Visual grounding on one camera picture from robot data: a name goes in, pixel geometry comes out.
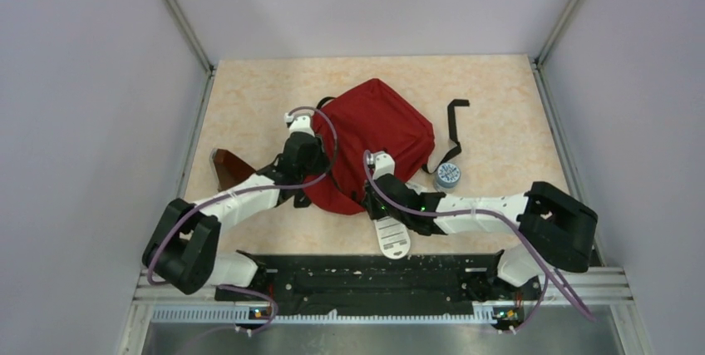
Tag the red student backpack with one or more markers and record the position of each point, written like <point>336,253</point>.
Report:
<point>371,116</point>

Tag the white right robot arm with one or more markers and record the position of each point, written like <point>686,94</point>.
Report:
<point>554,229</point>

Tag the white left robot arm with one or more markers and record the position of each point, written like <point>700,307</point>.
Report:
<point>183,249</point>

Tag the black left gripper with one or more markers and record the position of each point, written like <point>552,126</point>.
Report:
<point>322,159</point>

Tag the aluminium frame rail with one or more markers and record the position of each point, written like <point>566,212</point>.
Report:
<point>599,287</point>

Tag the brown leather case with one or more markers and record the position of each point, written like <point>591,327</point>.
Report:
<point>229,169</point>

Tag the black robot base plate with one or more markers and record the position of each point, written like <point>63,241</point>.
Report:
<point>373,285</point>

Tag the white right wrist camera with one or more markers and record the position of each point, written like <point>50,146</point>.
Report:
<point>381,163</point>

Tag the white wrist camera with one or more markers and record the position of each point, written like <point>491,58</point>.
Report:
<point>299,123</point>
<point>381,163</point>

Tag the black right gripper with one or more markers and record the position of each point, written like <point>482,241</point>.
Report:
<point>369,201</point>

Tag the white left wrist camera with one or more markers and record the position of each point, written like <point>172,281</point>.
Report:
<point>299,123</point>

